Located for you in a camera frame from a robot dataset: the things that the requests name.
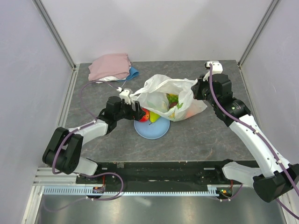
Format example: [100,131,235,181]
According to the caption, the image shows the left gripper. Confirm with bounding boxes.
[115,98,146,121]

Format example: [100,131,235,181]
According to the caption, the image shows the red apple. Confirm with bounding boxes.
[139,108,150,122]

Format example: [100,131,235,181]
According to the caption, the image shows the green pear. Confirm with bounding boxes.
[149,111,161,123]

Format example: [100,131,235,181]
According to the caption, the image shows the white plastic bag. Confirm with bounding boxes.
[130,74,207,122]

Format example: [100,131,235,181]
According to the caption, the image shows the green grapes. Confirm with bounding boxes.
[166,93,178,104]

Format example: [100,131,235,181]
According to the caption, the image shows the passion fruit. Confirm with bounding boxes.
[169,102,178,109]

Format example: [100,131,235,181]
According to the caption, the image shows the orange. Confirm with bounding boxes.
[185,108,199,119]

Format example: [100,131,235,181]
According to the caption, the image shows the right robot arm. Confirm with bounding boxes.
[191,74,299,203]

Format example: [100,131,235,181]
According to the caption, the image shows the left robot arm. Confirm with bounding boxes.
[42,96,146,183]

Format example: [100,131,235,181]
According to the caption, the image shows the blue plate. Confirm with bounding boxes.
[134,118,170,140]

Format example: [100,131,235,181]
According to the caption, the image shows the blue cloth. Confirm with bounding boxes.
[117,66,139,82]

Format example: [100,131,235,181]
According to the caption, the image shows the white cloth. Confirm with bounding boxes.
[96,76,126,83]

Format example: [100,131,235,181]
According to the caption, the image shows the pink cloth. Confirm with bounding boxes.
[88,53,131,81]

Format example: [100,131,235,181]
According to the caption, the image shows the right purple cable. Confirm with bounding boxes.
[208,63,299,217]

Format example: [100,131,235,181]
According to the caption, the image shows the purple cable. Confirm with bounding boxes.
[208,63,299,217]
[51,80,123,175]

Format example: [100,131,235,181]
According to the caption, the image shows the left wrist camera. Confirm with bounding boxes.
[116,87,133,105]

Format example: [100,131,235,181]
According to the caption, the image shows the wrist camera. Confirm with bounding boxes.
[205,61,223,74]
[116,87,133,105]

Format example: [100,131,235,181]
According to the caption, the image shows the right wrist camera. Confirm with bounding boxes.
[205,61,223,74]

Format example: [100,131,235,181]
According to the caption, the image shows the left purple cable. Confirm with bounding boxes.
[51,80,123,175]

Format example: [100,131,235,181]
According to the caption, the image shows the cable duct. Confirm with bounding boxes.
[43,186,220,196]

